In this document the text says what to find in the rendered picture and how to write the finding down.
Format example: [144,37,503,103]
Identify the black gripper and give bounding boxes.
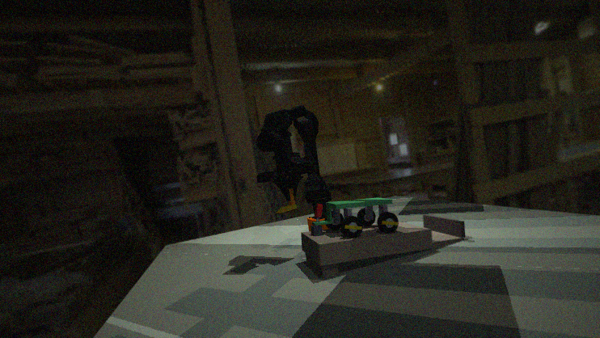
[256,150,315,201]

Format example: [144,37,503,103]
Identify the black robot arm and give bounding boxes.
[256,105,332,219]

